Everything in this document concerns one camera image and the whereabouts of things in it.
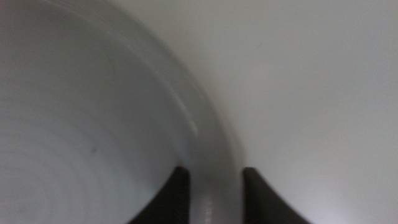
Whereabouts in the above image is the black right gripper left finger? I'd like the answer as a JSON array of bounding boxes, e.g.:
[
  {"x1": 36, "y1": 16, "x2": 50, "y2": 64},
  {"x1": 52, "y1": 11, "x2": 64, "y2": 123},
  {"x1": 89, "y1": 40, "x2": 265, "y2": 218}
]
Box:
[{"x1": 126, "y1": 166, "x2": 191, "y2": 224}]

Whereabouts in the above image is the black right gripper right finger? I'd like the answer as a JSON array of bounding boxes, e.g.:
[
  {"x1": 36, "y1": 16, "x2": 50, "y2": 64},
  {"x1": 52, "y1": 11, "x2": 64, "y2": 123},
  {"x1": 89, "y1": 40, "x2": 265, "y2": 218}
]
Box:
[{"x1": 243, "y1": 167, "x2": 312, "y2": 224}]

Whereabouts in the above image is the grey shallow bowl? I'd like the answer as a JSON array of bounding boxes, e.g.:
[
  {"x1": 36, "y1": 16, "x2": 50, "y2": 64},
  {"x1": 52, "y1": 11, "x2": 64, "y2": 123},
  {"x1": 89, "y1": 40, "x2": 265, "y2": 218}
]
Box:
[{"x1": 0, "y1": 0, "x2": 246, "y2": 224}]

